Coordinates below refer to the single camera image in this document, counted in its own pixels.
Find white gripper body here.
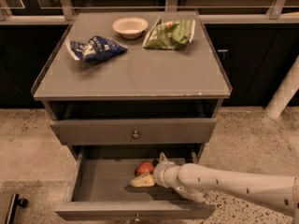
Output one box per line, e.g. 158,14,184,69
153,161,180,188

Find red apple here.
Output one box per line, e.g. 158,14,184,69
135,161,154,176

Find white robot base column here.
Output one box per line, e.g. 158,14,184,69
265,56,299,119

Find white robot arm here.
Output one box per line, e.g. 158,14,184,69
131,152,299,224

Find metal middle drawer knob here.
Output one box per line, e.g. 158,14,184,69
131,215,141,224

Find metal drawer knob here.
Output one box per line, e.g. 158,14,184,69
132,131,140,139
131,215,141,224

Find metal top drawer knob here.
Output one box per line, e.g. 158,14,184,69
132,131,140,139

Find grey top drawer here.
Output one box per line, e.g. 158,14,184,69
50,119,216,146

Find grey open middle drawer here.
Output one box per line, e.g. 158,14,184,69
55,149,215,221

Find grey drawer cabinet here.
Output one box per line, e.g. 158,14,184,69
30,10,233,222

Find green chip bag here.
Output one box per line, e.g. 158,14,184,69
142,19,196,50

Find blue chip bag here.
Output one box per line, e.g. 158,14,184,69
66,35,127,63

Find black object on floor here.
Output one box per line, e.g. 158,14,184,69
4,193,28,224

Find white paper bowl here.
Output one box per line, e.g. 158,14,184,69
112,17,149,39

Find dark cabinet handle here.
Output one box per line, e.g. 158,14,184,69
217,49,228,62

